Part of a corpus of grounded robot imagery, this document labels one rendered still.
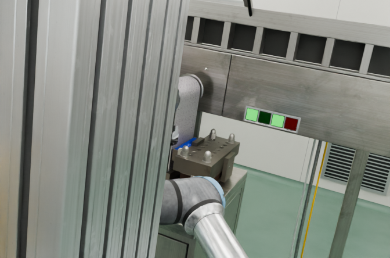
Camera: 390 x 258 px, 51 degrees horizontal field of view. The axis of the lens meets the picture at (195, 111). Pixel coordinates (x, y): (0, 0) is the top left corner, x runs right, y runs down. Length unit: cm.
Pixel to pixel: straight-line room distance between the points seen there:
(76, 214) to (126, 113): 10
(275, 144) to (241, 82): 252
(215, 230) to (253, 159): 345
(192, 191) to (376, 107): 99
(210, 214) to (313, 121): 91
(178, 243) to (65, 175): 122
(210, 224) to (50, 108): 78
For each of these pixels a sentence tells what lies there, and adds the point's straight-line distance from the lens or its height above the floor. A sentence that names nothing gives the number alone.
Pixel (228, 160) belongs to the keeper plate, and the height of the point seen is 101.
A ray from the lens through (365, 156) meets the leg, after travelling 202.
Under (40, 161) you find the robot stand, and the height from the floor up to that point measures 148.
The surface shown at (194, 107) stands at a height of 118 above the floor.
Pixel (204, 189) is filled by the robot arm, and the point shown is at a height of 116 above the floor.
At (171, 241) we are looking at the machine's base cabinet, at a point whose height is 81.
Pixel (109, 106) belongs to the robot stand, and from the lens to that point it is 34.
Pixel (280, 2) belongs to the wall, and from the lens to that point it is 421.
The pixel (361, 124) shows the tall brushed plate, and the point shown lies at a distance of 182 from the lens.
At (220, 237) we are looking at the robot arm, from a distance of 101.
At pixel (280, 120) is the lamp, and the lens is 185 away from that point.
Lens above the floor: 160
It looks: 14 degrees down
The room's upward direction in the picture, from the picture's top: 9 degrees clockwise
